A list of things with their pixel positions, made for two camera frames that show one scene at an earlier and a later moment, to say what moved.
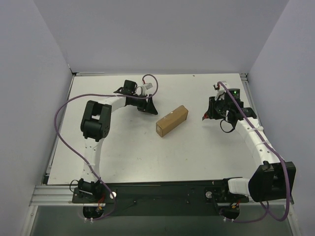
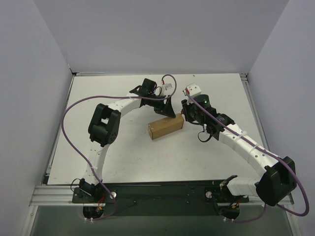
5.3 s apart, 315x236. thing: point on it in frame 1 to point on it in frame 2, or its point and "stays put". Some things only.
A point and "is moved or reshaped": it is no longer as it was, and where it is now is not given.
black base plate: [180, 198] stays put
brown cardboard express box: [171, 121] is moved or reshaped
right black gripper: [211, 108] to [186, 111]
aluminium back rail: [86, 73] stays put
